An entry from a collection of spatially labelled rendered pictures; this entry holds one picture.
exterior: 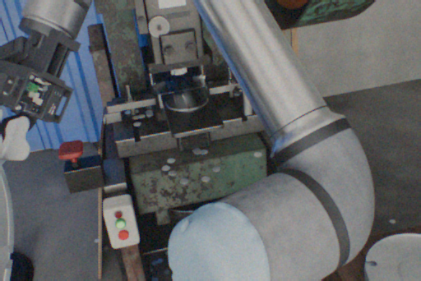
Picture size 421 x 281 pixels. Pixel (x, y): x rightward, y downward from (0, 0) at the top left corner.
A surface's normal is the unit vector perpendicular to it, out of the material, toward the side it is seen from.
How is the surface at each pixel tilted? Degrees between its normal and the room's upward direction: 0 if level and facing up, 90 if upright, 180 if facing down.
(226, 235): 20
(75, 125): 90
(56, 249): 0
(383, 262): 0
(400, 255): 0
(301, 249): 62
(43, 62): 45
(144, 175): 90
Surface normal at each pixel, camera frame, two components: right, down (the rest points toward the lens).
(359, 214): 0.55, -0.12
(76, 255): -0.10, -0.85
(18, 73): -0.50, -0.28
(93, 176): 0.20, 0.48
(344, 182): 0.23, -0.55
